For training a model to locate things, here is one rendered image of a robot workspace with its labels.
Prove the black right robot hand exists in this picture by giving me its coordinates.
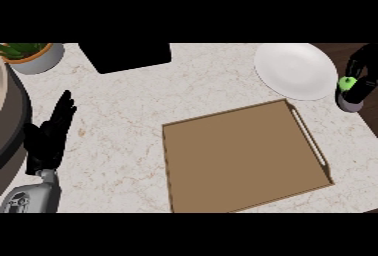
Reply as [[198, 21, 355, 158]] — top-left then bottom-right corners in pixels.
[[338, 43, 378, 104]]

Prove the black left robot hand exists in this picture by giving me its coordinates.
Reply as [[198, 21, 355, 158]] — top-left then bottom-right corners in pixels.
[[20, 89, 78, 177]]

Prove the purple eggplant with green cap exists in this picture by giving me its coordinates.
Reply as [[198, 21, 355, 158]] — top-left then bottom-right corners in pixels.
[[335, 75, 366, 114]]

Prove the white round plate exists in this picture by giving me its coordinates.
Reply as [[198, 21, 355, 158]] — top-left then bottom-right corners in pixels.
[[252, 42, 339, 102]]

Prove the brown wooden tray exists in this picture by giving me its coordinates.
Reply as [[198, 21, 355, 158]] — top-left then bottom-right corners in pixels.
[[161, 98, 336, 214]]

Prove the dark grey round object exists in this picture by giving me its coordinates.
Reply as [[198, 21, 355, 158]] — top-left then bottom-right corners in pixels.
[[0, 61, 34, 198]]

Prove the green plant in grey pot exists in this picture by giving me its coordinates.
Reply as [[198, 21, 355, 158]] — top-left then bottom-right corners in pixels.
[[0, 42, 66, 76]]

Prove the black box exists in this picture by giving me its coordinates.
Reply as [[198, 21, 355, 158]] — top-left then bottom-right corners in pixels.
[[76, 42, 172, 75]]

